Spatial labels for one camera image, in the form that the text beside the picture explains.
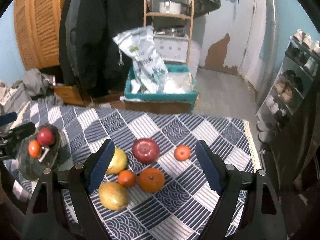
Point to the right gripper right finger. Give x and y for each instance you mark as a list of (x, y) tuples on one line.
[(226, 183)]

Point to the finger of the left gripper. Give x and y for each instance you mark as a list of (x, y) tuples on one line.
[(8, 118), (20, 132)]

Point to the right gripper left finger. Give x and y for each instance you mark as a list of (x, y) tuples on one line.
[(83, 179)]

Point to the yellow mango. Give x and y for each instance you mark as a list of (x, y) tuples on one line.
[(113, 196)]

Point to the yellow-green mango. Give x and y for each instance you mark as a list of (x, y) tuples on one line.
[(118, 162)]

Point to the small red-orange tangerine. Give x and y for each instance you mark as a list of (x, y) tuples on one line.
[(182, 153)]

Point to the large orange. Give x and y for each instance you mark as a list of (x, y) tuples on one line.
[(151, 180)]

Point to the dark red apple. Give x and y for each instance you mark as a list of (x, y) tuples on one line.
[(146, 150)]

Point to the grey paper shopping bag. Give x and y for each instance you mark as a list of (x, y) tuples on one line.
[(14, 98)]

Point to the dark glass fruit bowl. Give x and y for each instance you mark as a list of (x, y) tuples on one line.
[(31, 168)]

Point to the grey clothing pile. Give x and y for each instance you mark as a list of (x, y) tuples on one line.
[(39, 87)]

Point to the wooden drawer box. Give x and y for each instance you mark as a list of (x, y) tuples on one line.
[(71, 95)]

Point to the blue patterned tablecloth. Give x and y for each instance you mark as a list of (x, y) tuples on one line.
[(183, 206)]

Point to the teal plastic bin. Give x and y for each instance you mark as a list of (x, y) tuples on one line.
[(160, 96)]

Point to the cardboard box under bin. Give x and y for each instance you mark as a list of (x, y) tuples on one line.
[(158, 107)]

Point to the clear plastic bag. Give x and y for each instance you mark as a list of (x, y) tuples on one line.
[(178, 83)]

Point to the wooden louvered wardrobe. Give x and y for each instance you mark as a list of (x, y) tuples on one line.
[(37, 24)]

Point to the white door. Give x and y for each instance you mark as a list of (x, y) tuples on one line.
[(225, 35)]

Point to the printed rice bag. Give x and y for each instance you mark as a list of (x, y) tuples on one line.
[(148, 66)]

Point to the black hanging coat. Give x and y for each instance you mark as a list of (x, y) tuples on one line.
[(102, 67)]

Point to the metal shoe rack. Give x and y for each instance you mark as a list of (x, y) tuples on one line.
[(289, 89)]

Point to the white printed carton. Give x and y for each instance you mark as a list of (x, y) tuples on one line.
[(172, 48)]

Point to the grey hanging jacket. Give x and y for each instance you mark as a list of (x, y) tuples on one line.
[(70, 25)]

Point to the wooden shelf rack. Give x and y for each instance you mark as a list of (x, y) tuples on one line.
[(186, 14)]

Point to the white cooking pot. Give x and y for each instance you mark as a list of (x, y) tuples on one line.
[(170, 7)]

